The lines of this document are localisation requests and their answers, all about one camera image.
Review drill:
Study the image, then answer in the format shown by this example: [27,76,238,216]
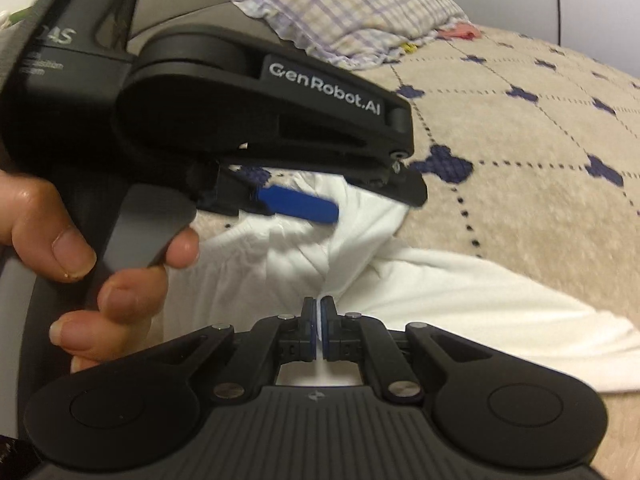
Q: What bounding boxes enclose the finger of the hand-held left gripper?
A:
[192,165,341,224]
[225,152,429,208]

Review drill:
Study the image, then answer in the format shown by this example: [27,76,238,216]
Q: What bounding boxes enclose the person's left hand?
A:
[0,170,201,373]

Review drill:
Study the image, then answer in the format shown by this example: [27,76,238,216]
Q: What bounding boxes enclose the beige bear printed blanket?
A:
[190,22,640,480]

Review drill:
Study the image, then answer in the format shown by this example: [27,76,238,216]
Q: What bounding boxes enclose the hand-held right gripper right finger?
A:
[319,296,493,403]

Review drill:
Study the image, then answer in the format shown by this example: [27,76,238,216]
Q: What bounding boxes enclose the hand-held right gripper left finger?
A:
[150,297,318,403]

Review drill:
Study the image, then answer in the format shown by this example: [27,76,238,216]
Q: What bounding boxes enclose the purple plaid pillow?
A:
[231,0,466,71]

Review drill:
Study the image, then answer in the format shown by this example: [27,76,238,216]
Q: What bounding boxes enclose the white long-sleeved top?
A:
[150,170,640,396]

